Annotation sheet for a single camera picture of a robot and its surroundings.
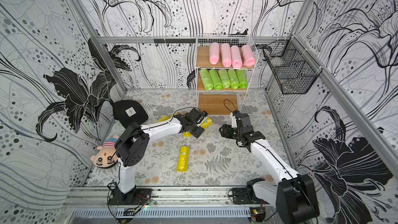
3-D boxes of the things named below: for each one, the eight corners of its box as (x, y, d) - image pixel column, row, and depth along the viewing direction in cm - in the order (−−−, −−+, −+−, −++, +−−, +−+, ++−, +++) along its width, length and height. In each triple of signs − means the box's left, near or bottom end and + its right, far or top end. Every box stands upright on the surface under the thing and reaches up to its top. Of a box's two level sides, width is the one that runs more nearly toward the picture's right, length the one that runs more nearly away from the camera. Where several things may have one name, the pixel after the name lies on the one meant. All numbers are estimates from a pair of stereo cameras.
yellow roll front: (177, 171, 82) (176, 169, 79) (179, 148, 91) (178, 145, 87) (188, 171, 82) (188, 169, 79) (190, 148, 91) (189, 145, 87)
